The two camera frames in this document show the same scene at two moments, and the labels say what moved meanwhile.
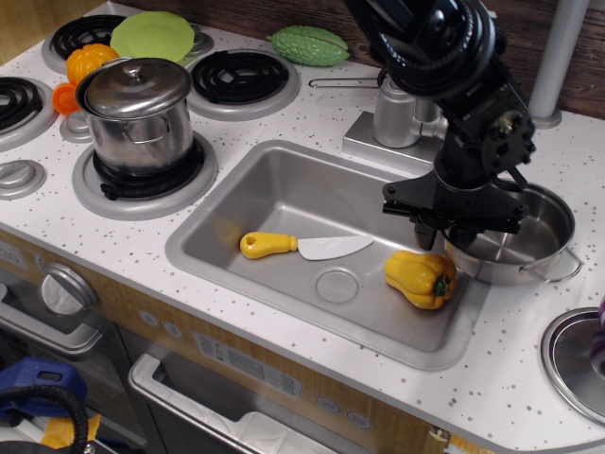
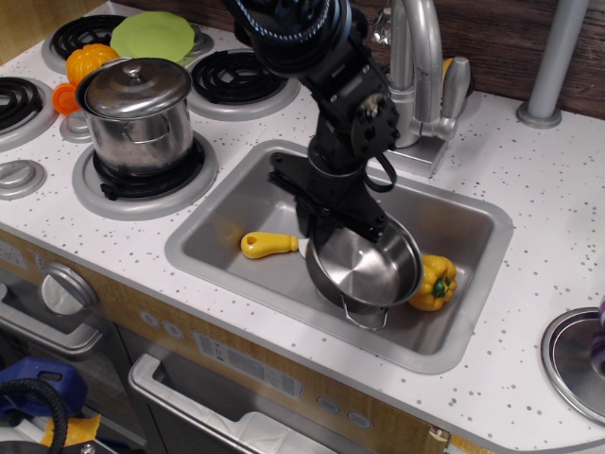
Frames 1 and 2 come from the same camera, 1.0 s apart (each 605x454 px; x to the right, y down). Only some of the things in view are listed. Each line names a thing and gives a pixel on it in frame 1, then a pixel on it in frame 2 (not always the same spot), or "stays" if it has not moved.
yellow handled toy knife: (255, 245) stays
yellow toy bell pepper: (426, 280) stays
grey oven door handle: (24, 323) stays
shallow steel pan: (540, 252) -> (365, 275)
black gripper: (459, 195) -> (341, 200)
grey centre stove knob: (76, 128) stays
